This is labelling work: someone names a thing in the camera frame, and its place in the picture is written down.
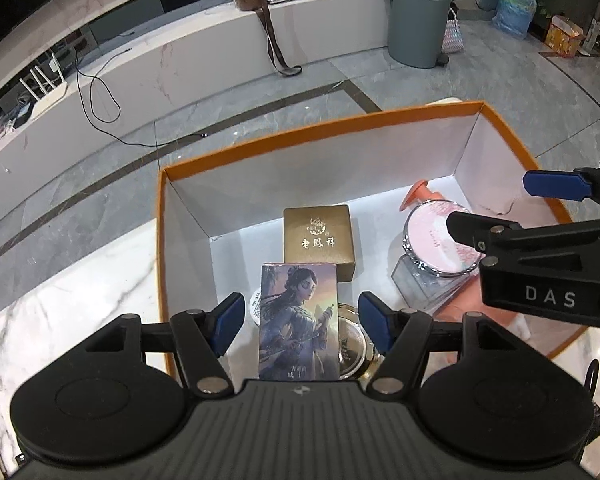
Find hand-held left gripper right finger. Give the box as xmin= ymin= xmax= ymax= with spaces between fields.
xmin=358 ymin=291 xmax=522 ymax=394

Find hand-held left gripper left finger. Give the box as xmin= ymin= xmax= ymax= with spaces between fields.
xmin=82 ymin=292 xmax=246 ymax=396

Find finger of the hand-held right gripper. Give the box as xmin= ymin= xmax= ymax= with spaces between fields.
xmin=523 ymin=159 xmax=600 ymax=217
xmin=447 ymin=211 xmax=600 ymax=258

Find white lid glass jar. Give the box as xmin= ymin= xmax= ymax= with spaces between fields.
xmin=248 ymin=290 xmax=266 ymax=328

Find round pink floral compact mirror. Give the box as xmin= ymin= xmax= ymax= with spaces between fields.
xmin=404 ymin=200 xmax=486 ymax=277

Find pink pump bottle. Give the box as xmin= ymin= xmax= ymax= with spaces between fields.
xmin=399 ymin=180 xmax=536 ymax=366

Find clear plastic box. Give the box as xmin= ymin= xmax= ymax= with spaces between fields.
xmin=391 ymin=254 xmax=468 ymax=316

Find figure print card box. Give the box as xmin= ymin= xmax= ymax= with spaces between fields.
xmin=257 ymin=261 xmax=340 ymax=381

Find golden brown square box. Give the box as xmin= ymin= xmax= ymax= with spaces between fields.
xmin=283 ymin=205 xmax=356 ymax=281

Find large orange cardboard box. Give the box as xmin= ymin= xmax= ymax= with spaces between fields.
xmin=156 ymin=101 xmax=588 ymax=378

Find round metal tin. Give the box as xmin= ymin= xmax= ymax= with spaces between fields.
xmin=330 ymin=304 xmax=382 ymax=382

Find small orange cardboard box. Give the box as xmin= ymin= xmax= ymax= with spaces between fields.
xmin=544 ymin=14 xmax=587 ymax=59

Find blue water jug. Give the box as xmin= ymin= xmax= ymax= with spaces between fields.
xmin=492 ymin=0 xmax=537 ymax=39

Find white woven bag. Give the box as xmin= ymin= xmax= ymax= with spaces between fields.
xmin=440 ymin=7 xmax=465 ymax=55

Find grey green trash can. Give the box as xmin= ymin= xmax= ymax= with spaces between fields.
xmin=387 ymin=0 xmax=454 ymax=69

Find long white marble bench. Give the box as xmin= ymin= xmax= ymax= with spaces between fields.
xmin=0 ymin=0 xmax=397 ymax=201

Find white router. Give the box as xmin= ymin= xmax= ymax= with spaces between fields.
xmin=19 ymin=51 xmax=69 ymax=112

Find black cable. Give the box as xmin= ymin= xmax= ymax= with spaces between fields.
xmin=74 ymin=47 xmax=207 ymax=149

